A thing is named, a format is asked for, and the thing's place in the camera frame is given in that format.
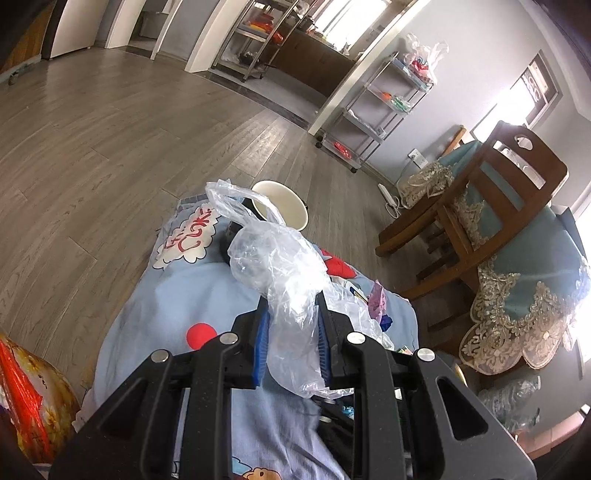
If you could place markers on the pink wrapper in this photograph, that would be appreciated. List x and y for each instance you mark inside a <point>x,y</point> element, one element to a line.
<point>377,300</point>

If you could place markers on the white door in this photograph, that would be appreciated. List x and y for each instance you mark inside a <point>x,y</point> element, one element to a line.
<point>69,27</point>

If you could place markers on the white power strip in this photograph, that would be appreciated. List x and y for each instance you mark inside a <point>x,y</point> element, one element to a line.
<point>390,201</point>

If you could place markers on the metal shelf cart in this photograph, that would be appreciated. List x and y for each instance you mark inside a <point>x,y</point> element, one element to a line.
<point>355,122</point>

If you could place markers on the grey storage box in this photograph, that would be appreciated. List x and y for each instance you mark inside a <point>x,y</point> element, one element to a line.
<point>153,24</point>

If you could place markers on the red packets on cart shelf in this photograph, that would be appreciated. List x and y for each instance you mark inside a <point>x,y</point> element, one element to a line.
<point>342,148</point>

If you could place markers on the white wall socket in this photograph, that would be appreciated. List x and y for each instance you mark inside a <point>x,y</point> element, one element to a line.
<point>418,158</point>

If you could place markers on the brown wooden chair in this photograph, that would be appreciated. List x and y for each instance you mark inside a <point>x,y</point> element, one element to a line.
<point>466,184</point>
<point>457,136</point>

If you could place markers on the white round bin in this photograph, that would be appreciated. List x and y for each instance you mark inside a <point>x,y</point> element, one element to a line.
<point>286,207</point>

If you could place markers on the brown kitchen cabinet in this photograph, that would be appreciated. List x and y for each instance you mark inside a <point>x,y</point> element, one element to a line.
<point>314,60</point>

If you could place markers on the clear plastic bag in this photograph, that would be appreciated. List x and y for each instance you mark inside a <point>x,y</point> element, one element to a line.
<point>277,258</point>

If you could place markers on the light blue printed blanket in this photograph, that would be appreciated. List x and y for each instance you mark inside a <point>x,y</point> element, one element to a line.
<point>152,314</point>

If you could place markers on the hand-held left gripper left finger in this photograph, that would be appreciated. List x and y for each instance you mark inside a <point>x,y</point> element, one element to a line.
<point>261,355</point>

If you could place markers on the pack of plastic water bottles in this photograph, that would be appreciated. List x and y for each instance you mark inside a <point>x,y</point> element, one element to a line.
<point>508,401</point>

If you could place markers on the teal lace trimmed tablecloth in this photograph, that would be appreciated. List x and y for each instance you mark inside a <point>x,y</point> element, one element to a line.
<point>531,258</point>

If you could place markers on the red patterned bag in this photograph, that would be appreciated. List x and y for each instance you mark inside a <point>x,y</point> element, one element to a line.
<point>32,401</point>

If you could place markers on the plastic bag with red items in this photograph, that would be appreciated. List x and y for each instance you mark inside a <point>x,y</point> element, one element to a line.
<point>422,57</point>

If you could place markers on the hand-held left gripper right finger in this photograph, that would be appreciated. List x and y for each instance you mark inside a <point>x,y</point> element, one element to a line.
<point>324,360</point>

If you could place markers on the metal kitchen rack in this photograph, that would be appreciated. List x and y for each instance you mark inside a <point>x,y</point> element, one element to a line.
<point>240,69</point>

